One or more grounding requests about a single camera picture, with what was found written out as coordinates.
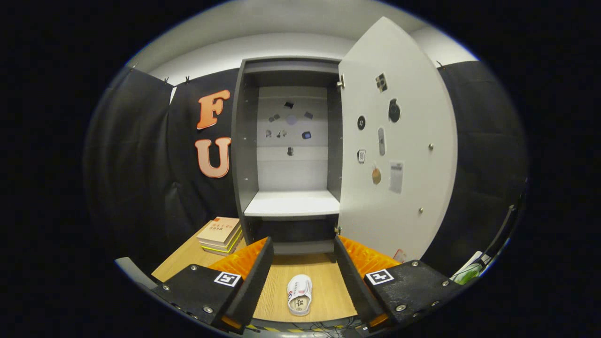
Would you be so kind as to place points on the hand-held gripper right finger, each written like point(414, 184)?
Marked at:
point(357, 286)

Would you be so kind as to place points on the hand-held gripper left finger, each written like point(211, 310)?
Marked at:
point(253, 281)

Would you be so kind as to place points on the black backdrop cloth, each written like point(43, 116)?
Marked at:
point(141, 164)

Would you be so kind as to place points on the black metal stand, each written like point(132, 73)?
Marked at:
point(512, 207)

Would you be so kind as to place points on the beige shoe cabinet door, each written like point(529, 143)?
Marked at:
point(413, 141)

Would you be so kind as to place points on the white and green object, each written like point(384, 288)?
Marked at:
point(469, 270)

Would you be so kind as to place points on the white shoe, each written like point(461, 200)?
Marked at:
point(299, 295)

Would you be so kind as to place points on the grey shoe cabinet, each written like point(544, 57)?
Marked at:
point(244, 141)

